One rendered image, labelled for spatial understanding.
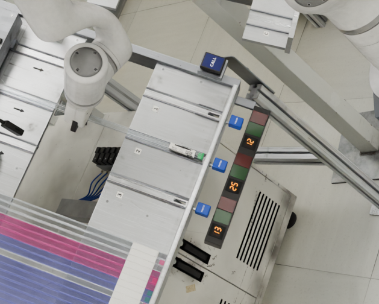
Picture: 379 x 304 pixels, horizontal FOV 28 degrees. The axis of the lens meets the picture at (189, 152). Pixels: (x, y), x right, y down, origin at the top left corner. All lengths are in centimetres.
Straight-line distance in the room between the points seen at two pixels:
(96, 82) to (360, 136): 108
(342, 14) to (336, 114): 94
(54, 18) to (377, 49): 57
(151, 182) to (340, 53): 122
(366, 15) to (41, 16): 56
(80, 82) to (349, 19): 50
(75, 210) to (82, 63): 74
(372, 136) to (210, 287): 68
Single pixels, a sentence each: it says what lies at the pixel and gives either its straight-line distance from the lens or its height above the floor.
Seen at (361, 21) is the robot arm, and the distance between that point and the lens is 133.
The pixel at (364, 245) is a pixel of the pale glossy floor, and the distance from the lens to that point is 227.
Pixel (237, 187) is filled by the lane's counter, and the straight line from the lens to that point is 169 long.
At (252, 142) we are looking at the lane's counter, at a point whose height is 65.
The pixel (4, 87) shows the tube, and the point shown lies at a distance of 180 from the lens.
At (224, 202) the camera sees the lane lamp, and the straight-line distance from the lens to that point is 168.
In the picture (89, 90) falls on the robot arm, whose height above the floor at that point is 108.
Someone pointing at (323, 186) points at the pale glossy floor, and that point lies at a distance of 245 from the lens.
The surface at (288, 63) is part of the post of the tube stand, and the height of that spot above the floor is 49.
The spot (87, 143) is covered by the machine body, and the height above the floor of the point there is 62.
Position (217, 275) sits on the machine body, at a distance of 219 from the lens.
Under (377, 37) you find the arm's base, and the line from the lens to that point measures 137.
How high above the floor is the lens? 176
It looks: 36 degrees down
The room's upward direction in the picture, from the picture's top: 55 degrees counter-clockwise
